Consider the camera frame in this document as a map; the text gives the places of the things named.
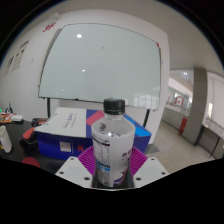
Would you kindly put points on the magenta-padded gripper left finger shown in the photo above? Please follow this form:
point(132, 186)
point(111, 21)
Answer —
point(71, 170)

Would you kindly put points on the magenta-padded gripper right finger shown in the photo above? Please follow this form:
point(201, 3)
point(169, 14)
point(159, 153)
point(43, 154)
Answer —
point(150, 171)

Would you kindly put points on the clear black-capped drink bottle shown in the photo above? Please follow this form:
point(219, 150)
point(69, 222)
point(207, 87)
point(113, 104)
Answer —
point(111, 146)

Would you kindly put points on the blue and white cardboard box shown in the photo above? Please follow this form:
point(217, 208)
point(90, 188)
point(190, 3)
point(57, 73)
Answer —
point(66, 130)

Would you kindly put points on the flat round red coaster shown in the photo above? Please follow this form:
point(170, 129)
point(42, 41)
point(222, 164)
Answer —
point(31, 162)

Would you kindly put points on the red and black tool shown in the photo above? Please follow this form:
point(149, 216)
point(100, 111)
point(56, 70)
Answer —
point(29, 135)

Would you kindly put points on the small white case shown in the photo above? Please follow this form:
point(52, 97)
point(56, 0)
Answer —
point(17, 117)

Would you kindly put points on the white table with black legs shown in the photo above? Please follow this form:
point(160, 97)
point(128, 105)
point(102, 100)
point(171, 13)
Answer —
point(213, 128)

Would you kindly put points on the colourful orange booklet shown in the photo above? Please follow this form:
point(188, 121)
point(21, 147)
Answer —
point(6, 117)

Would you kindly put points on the whiteboard on black stand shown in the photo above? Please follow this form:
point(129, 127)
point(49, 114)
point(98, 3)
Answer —
point(100, 63)

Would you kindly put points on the small white wall poster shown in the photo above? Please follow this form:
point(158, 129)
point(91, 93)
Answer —
point(8, 65)

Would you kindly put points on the large white wall poster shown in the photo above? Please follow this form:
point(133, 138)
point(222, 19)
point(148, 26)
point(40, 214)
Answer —
point(18, 56)

